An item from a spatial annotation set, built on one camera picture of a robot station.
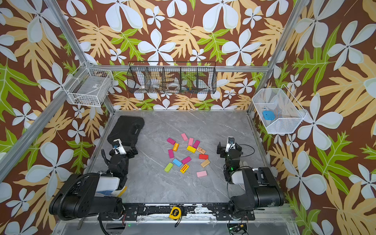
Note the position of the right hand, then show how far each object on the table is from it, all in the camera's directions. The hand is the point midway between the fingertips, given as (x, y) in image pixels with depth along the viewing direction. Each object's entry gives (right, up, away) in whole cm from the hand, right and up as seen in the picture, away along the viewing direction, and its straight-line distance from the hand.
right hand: (227, 142), depth 91 cm
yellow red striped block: (-27, -16, -3) cm, 32 cm away
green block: (-37, -15, -2) cm, 40 cm away
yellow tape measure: (-32, -33, -19) cm, 50 cm away
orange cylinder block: (-33, -4, +7) cm, 34 cm away
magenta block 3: (-36, -8, +5) cm, 37 cm away
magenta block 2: (-19, -2, +10) cm, 22 cm away
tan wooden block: (-14, -13, 0) cm, 19 cm away
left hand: (-63, +1, -4) cm, 63 cm away
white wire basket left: (-84, +34, -5) cm, 91 cm away
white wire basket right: (+27, +19, -7) cm, 34 cm away
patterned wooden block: (-16, -6, +5) cm, 18 cm away
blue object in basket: (+21, +17, -10) cm, 28 cm away
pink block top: (-28, +2, +13) cm, 30 cm away
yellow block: (-23, -5, +5) cm, 24 cm away
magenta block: (-37, 0, +10) cm, 39 cm away
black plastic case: (-69, +8, +12) cm, 70 cm away
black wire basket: (-36, +43, +6) cm, 57 cm away
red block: (-14, -10, +5) cm, 18 cm away
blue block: (-32, -13, 0) cm, 34 cm away
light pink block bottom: (-17, -19, -4) cm, 25 cm away
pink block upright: (-23, -1, +10) cm, 25 cm away
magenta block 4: (-26, -12, +2) cm, 29 cm away
